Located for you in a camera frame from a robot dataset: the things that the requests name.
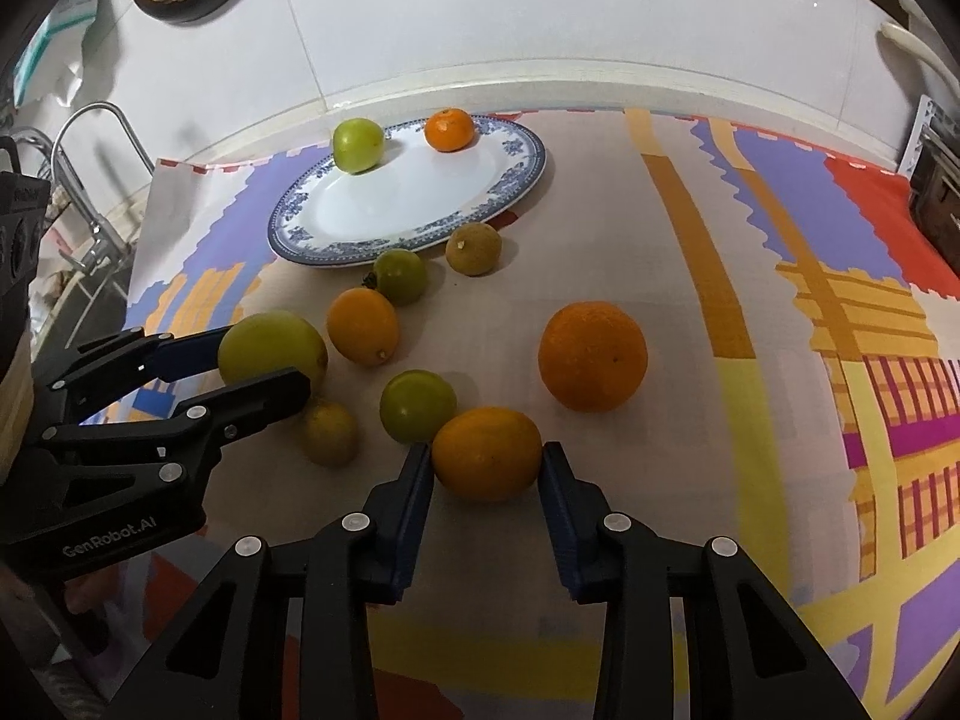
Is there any large green apple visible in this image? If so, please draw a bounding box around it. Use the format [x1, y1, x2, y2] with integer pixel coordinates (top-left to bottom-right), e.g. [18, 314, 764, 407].
[218, 310, 329, 394]

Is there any small yellowish lime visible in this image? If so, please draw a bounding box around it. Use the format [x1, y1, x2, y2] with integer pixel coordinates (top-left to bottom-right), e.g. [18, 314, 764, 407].
[299, 398, 359, 468]

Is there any orange lemon-shaped citrus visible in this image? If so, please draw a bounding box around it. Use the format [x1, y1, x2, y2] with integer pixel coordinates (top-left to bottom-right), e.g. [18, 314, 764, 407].
[325, 286, 400, 367]

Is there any large orange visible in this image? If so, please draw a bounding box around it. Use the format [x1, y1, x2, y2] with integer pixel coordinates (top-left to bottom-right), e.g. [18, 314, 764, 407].
[537, 301, 647, 413]

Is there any small orange mandarin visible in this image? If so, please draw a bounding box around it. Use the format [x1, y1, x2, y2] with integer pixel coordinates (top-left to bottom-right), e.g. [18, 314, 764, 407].
[423, 107, 477, 153]

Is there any steel kitchen sink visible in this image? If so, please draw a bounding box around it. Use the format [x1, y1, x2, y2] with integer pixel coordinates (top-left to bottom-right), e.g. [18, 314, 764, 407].
[32, 263, 132, 383]

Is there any chrome kitchen faucet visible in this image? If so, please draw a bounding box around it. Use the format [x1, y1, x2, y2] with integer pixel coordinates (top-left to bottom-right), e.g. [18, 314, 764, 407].
[13, 99, 158, 280]

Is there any green round lime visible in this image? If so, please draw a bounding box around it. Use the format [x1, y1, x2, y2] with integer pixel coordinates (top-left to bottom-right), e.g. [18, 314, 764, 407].
[379, 369, 459, 445]

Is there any small green lime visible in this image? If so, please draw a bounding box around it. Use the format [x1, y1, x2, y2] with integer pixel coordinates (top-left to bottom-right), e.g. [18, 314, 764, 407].
[363, 249, 428, 305]

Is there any teal white cardboard box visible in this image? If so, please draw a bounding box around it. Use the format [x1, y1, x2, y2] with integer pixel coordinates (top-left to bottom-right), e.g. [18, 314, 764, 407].
[13, 0, 99, 107]

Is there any colourful patterned table cloth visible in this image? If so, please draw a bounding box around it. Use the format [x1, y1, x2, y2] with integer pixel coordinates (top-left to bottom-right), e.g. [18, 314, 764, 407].
[91, 109, 958, 718]

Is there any blue white porcelain plate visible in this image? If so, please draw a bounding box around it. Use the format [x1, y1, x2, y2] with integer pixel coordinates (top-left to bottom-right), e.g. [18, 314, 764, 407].
[267, 115, 547, 268]

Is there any brownish green lime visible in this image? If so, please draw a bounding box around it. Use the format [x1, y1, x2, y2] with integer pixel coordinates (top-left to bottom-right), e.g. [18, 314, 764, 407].
[444, 223, 503, 277]

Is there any white pot handle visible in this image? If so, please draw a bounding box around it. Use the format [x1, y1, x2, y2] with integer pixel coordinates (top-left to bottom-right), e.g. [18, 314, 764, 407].
[880, 21, 960, 98]
[898, 0, 940, 37]

